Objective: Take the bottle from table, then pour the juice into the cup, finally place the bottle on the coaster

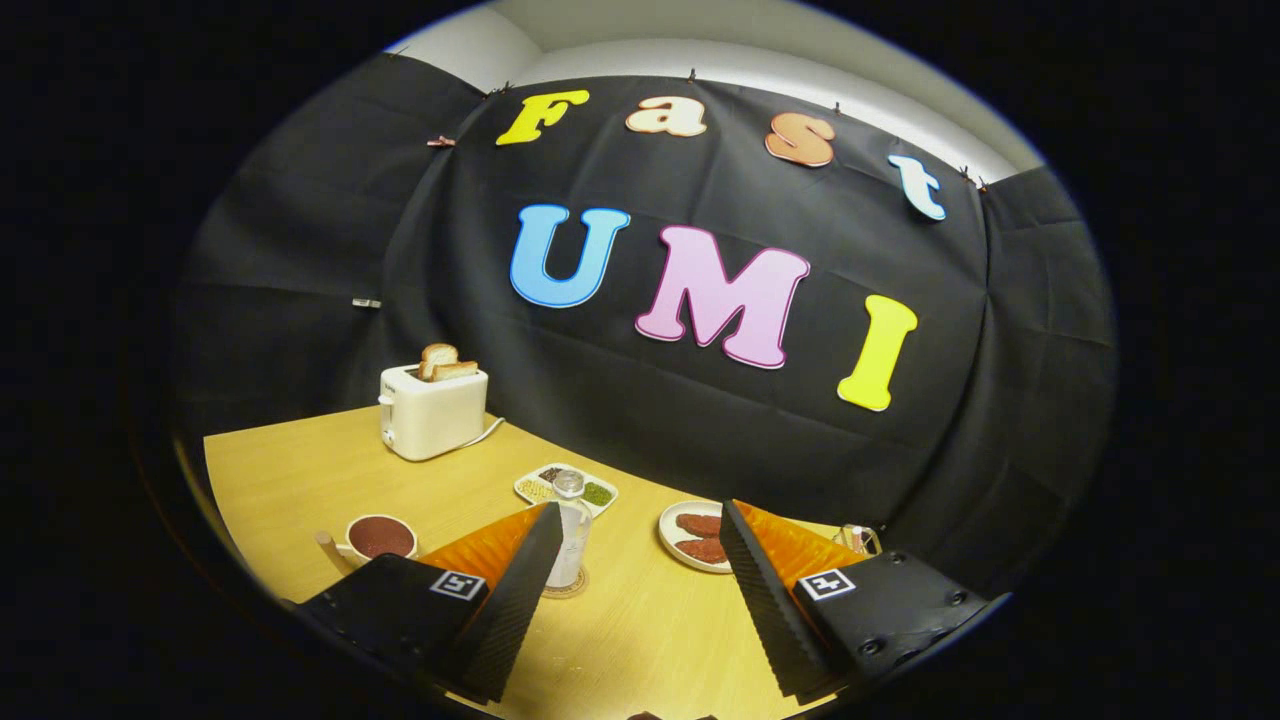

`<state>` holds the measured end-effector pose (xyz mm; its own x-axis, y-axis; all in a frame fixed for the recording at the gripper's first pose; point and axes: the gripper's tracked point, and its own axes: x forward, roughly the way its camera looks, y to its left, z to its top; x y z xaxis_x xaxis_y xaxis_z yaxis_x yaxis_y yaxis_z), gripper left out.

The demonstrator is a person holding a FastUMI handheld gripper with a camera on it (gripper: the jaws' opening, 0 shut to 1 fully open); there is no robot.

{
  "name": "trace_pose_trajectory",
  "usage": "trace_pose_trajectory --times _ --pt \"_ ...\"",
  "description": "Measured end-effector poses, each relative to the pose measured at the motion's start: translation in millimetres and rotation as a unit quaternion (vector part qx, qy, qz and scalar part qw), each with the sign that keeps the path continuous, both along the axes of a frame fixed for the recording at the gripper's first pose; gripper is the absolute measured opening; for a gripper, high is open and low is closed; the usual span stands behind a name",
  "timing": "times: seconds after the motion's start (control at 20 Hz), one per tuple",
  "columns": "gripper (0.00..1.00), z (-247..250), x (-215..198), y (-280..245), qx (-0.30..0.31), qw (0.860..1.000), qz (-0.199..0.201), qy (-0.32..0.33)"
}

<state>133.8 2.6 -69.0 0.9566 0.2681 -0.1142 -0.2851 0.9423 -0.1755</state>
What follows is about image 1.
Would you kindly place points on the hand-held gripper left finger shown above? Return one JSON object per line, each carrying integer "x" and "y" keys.
{"x": 515, "y": 610}

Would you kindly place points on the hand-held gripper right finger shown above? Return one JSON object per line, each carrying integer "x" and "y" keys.
{"x": 765, "y": 610}

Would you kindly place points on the round cork coaster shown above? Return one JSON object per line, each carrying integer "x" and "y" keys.
{"x": 578, "y": 591}

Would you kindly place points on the clear juice bottle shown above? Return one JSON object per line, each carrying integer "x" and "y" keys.
{"x": 573, "y": 540}

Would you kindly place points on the red meat slice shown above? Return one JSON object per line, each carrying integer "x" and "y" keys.
{"x": 702, "y": 551}
{"x": 698, "y": 525}

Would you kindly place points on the white round plate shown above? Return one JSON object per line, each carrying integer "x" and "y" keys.
{"x": 668, "y": 535}

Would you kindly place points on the wooden table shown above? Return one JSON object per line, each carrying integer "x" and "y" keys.
{"x": 640, "y": 620}

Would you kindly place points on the white divided dish with beans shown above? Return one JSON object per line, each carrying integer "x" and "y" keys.
{"x": 530, "y": 480}

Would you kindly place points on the black backdrop cloth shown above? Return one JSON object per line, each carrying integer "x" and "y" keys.
{"x": 700, "y": 420}

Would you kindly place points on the cream toaster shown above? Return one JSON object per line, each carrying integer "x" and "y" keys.
{"x": 435, "y": 415}

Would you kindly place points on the toast slice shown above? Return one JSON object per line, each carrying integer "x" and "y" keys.
{"x": 436, "y": 356}
{"x": 455, "y": 371}

